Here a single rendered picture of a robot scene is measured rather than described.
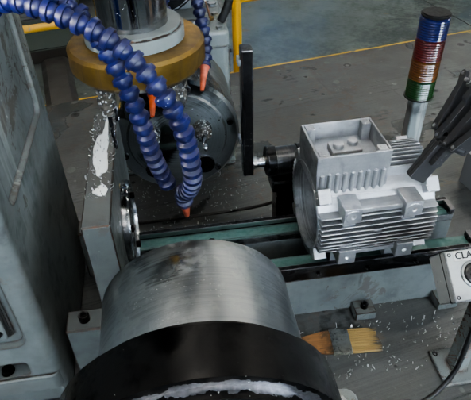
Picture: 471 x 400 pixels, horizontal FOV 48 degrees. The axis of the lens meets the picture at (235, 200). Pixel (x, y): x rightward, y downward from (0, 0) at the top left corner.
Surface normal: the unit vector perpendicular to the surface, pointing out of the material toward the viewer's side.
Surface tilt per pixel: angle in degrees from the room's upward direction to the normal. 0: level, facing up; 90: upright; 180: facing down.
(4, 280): 90
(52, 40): 90
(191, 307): 2
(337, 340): 0
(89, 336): 90
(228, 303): 17
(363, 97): 0
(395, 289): 90
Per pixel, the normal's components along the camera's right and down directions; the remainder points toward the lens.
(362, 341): 0.00, -0.76
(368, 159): 0.16, 0.62
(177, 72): 0.65, 0.47
